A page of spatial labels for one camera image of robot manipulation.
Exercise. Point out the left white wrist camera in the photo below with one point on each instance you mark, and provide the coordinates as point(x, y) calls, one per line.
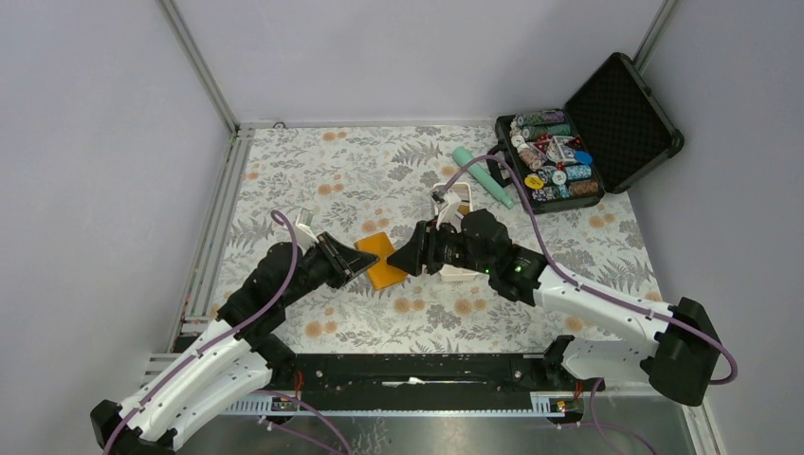
point(303, 228)

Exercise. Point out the mint green handle tool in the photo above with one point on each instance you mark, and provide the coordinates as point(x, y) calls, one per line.
point(469, 163)

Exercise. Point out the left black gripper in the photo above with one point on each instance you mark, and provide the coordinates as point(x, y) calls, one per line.
point(344, 262)

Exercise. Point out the floral table mat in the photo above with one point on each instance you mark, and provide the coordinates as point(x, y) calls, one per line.
point(360, 181)

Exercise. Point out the white plastic tray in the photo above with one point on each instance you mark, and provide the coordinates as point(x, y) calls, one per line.
point(449, 273)

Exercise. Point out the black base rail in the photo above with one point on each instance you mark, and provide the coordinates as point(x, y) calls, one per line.
point(430, 382)

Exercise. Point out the black poker chip case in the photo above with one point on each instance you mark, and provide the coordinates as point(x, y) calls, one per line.
point(607, 136)

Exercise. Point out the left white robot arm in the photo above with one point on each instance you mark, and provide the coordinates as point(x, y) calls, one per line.
point(236, 354)

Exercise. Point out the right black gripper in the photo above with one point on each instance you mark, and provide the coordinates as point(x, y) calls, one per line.
point(421, 249)

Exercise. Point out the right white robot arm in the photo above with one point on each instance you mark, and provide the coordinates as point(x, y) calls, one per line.
point(672, 347)

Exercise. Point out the orange leather card holder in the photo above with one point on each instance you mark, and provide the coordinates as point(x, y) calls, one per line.
point(381, 275)

